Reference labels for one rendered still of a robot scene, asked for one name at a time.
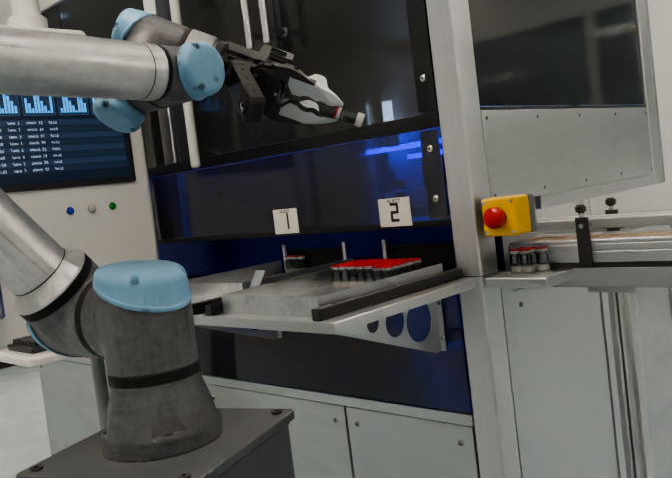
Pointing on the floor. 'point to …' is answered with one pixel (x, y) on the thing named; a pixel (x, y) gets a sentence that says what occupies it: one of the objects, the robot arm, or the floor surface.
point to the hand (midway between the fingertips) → (331, 111)
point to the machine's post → (471, 223)
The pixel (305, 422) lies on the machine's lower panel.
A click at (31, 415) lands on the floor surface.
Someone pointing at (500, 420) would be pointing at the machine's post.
